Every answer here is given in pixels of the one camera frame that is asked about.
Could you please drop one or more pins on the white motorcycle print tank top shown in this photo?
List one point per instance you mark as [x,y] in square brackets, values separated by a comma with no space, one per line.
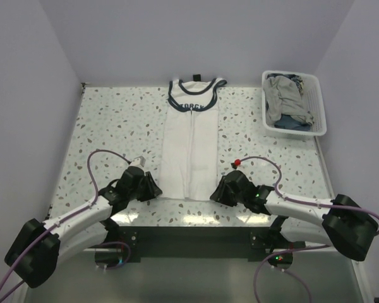
[188,168]

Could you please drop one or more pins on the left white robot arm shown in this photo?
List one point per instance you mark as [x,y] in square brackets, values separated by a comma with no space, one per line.
[39,246]

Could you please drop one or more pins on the grey tank top in basket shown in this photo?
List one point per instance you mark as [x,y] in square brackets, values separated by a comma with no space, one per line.
[283,98]

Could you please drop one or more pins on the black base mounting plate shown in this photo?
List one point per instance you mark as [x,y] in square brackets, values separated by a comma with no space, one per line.
[251,243]

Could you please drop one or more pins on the blue garment in basket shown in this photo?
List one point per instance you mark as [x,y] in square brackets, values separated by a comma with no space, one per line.
[286,122]

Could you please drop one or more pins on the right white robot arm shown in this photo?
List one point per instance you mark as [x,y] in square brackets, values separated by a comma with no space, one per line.
[338,222]

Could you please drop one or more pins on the white plastic laundry basket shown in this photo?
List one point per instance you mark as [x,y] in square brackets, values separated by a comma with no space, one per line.
[313,97]

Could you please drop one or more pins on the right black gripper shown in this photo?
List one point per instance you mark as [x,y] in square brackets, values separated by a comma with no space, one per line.
[219,195]

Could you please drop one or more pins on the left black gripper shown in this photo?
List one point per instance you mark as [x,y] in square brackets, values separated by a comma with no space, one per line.
[153,190]

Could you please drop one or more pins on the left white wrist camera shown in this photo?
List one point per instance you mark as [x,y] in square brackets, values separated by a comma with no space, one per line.
[138,162]

